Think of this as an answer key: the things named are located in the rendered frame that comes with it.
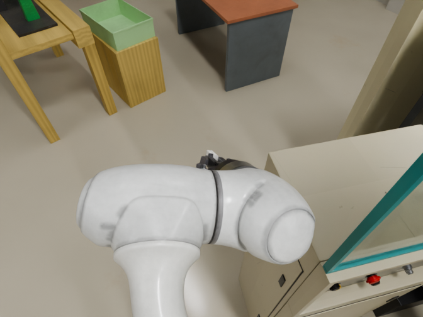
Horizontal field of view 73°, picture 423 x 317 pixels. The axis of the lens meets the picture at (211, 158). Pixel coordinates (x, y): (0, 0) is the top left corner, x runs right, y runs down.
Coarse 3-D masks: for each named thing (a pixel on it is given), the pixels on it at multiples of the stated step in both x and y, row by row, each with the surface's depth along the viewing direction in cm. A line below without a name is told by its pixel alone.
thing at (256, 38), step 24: (192, 0) 362; (216, 0) 273; (240, 0) 273; (264, 0) 273; (288, 0) 273; (192, 24) 385; (216, 24) 400; (240, 24) 257; (264, 24) 269; (288, 24) 281; (240, 48) 277; (264, 48) 290; (240, 72) 299; (264, 72) 314
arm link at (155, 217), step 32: (96, 192) 32; (128, 192) 32; (160, 192) 33; (192, 192) 34; (96, 224) 32; (128, 224) 31; (160, 224) 31; (192, 224) 33; (128, 256) 31; (160, 256) 30; (192, 256) 33; (160, 288) 30
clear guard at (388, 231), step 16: (416, 160) 36; (416, 176) 36; (400, 192) 39; (416, 192) 41; (384, 208) 43; (400, 208) 45; (416, 208) 46; (368, 224) 47; (384, 224) 49; (400, 224) 51; (416, 224) 53; (352, 240) 52; (368, 240) 54; (384, 240) 57; (400, 240) 60; (416, 240) 63; (336, 256) 59; (352, 256) 61; (368, 256) 64; (384, 256) 67
